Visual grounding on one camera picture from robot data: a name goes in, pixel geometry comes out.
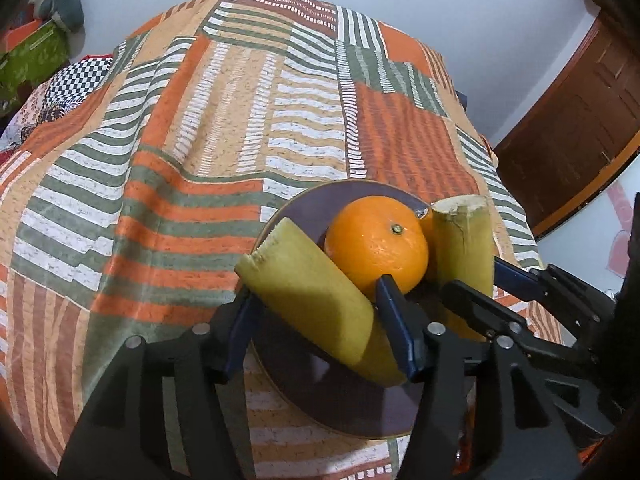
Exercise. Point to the floral patterned cloth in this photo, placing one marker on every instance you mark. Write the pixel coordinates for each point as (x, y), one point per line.
(35, 115)

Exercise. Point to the striped patchwork blanket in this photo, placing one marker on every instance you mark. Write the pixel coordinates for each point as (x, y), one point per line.
(200, 160)

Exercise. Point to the yellow banana half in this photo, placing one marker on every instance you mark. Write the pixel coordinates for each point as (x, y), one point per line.
(462, 245)
(310, 295)

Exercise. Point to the purple plate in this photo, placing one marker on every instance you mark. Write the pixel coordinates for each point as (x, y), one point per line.
(310, 210)

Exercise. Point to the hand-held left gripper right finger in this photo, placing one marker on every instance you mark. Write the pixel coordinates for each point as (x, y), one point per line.
(400, 330)

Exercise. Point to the green orange box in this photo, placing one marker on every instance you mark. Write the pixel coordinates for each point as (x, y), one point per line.
(30, 57)

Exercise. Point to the brown wooden door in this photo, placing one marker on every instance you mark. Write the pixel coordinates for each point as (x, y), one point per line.
(575, 120)

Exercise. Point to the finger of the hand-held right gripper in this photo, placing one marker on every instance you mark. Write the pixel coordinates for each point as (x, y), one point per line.
(480, 310)
(515, 280)

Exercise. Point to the large orange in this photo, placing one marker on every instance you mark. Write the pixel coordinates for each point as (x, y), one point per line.
(372, 245)

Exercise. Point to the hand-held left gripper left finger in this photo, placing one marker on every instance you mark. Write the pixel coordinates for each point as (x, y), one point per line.
(241, 327)

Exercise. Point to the black white checkered cloth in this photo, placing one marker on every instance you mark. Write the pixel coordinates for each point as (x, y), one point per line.
(80, 77)

